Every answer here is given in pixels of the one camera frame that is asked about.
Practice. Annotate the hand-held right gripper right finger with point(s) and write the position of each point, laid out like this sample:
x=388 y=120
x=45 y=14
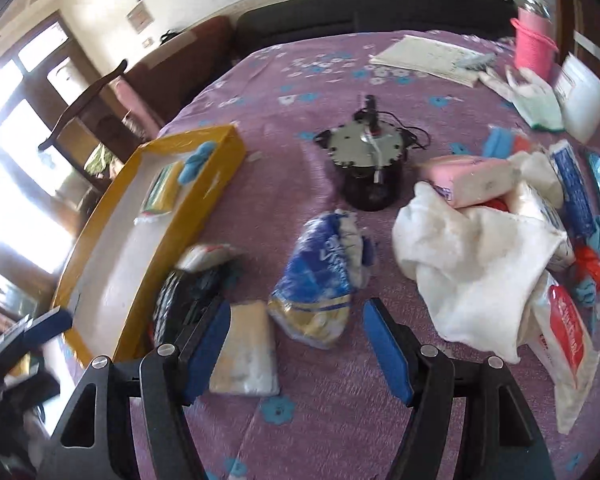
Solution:
x=387 y=350

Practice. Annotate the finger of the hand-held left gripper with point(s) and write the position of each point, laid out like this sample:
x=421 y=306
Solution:
x=50 y=321

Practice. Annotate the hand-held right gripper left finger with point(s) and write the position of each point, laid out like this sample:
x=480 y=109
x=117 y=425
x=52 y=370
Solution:
x=207 y=355

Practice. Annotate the pale yellow tissue packet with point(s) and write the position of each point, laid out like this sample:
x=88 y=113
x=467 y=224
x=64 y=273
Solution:
x=245 y=355

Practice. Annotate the black mesh packet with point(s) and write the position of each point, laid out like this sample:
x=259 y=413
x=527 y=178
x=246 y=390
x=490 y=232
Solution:
x=187 y=292

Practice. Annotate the blue white tissue pack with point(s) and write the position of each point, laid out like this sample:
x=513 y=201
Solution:
x=317 y=280

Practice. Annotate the small white packet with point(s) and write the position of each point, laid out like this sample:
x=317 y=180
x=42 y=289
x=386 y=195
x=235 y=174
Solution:
x=205 y=256

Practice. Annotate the yellow cardboard box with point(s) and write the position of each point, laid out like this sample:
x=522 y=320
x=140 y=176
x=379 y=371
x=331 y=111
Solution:
x=177 y=240

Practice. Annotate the white towel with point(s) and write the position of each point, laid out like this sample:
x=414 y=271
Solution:
x=480 y=265

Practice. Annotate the yellow green sponge pack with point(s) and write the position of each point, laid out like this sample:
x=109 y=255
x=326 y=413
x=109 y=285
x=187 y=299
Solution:
x=161 y=190

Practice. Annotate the red white packet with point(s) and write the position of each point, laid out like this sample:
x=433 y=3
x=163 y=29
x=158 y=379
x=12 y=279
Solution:
x=567 y=345

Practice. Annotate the red plastic bag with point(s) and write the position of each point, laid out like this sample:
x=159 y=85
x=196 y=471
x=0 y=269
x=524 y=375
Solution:
x=591 y=262
x=497 y=205

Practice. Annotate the blue fuzzy cloth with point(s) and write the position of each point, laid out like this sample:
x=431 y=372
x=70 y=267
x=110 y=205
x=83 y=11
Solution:
x=195 y=160

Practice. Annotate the light blue cloth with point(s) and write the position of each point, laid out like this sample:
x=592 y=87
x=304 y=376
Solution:
x=587 y=294

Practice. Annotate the blue label tissue pack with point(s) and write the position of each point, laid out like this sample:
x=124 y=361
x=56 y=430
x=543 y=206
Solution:
x=572 y=190

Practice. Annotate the black cylindrical motor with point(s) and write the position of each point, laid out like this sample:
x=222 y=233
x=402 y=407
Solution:
x=367 y=170

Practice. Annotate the dark wooden chair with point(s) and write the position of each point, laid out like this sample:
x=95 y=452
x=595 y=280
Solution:
x=80 y=105

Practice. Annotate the crumpled white plastic bag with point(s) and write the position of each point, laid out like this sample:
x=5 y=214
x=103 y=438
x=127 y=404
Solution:
x=535 y=175

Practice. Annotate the blue sponge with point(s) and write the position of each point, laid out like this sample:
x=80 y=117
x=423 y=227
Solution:
x=500 y=142

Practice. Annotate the purple floral tablecloth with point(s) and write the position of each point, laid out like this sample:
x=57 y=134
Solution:
x=290 y=125

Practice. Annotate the white cotton glove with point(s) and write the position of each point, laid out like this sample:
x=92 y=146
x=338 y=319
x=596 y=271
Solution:
x=497 y=82
x=537 y=102

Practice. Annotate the maroon armchair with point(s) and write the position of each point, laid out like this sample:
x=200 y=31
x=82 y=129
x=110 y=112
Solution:
x=190 y=65

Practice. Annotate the white paper sheets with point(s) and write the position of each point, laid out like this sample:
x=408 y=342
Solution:
x=425 y=57

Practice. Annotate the white plastic jar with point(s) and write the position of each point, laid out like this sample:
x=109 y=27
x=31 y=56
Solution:
x=582 y=97

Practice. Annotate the black sofa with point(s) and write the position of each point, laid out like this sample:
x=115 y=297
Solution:
x=370 y=15

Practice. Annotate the pink bottle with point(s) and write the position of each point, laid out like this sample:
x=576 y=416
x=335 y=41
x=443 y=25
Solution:
x=532 y=42

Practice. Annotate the wooden sideboard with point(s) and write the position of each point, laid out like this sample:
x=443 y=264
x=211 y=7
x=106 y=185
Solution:
x=582 y=25

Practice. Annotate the small wall notice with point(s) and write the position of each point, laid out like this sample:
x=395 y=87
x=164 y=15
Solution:
x=140 y=17

